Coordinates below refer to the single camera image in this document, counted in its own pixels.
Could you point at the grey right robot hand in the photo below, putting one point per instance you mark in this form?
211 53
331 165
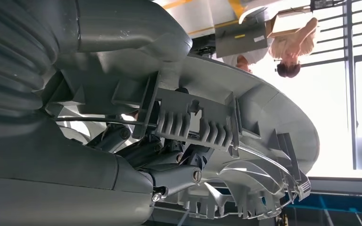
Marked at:
59 162

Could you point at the white boat-shaped plastic part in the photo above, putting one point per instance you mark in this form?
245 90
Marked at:
249 12

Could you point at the grey laptop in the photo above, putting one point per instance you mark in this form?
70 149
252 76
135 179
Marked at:
240 40

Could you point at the person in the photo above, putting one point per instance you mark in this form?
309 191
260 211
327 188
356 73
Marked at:
252 56
288 46

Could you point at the brown cardboard box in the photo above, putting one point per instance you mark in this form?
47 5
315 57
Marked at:
287 23

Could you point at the black equipment case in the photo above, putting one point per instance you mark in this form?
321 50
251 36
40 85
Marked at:
321 3

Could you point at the dark window frame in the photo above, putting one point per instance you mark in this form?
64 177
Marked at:
349 93

